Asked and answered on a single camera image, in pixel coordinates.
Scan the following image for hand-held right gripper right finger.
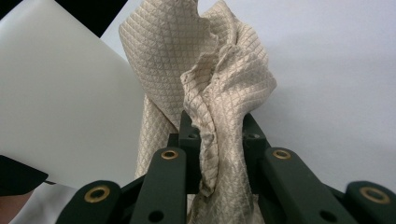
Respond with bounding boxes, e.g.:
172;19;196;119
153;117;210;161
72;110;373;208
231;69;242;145
243;113;271;194

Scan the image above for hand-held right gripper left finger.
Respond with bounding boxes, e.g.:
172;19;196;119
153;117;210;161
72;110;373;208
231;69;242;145
167;110;204;194

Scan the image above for beige quilted cloth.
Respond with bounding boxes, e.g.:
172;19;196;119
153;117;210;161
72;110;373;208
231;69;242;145
119;0;278;224

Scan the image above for white cylinder speaker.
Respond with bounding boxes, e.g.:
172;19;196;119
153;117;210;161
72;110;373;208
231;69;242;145
0;0;146;190

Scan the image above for white table cover sheet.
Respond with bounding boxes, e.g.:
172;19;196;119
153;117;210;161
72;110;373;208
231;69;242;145
8;0;396;224

